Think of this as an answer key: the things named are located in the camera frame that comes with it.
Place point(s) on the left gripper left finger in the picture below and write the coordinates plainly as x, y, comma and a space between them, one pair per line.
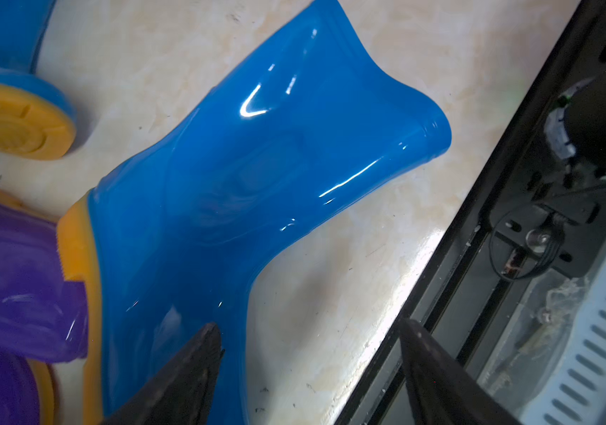
182, 391

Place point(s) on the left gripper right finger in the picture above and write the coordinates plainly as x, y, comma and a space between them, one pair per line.
439, 389

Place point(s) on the blue boot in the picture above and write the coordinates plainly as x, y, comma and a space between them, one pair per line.
169, 244
36, 119

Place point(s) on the white slotted cable duct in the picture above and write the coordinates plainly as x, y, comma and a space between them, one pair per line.
575, 392

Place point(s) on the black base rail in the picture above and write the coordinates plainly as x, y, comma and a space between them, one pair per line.
508, 324

